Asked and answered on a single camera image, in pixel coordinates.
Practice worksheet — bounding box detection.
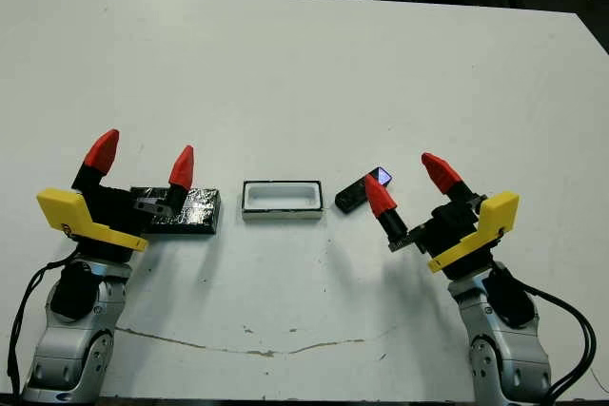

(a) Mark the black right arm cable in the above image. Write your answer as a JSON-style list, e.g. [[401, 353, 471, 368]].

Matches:
[[513, 277, 599, 406]]

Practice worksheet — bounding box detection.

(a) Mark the white camera box base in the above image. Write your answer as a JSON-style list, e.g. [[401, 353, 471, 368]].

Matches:
[[241, 179, 325, 222]]

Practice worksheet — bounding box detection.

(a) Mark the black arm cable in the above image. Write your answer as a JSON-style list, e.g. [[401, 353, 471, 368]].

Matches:
[[513, 277, 599, 406], [7, 258, 82, 398]]

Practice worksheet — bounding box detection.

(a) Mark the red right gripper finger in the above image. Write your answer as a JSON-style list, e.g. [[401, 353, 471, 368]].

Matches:
[[421, 152, 480, 210], [363, 174, 410, 241]]

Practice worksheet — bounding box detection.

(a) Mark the black camera box lid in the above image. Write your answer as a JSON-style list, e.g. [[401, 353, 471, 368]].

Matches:
[[128, 185, 224, 236]]

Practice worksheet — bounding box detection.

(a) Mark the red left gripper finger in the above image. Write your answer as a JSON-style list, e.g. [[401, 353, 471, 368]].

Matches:
[[164, 145, 195, 207], [70, 128, 120, 193]]

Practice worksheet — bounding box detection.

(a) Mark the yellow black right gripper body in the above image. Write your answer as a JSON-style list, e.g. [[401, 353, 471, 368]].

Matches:
[[387, 190, 520, 279]]

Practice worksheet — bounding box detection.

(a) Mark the small black camera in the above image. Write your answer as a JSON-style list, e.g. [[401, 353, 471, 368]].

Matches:
[[334, 165, 395, 214]]

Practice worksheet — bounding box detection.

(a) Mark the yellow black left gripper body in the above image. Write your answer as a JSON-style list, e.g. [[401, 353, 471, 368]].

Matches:
[[36, 184, 173, 264]]

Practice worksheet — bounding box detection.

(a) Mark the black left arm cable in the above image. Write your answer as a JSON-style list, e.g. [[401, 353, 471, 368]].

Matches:
[[7, 258, 82, 398]]

